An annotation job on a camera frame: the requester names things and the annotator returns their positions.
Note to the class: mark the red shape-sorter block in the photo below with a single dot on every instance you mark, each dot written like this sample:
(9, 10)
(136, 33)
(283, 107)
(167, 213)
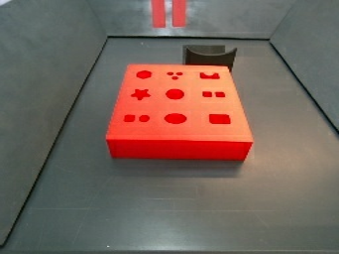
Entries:
(179, 112)

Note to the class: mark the black curved holder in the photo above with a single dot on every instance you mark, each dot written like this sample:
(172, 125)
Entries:
(208, 55)

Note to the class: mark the red double-square peg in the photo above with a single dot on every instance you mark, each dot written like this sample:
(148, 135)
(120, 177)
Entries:
(168, 11)

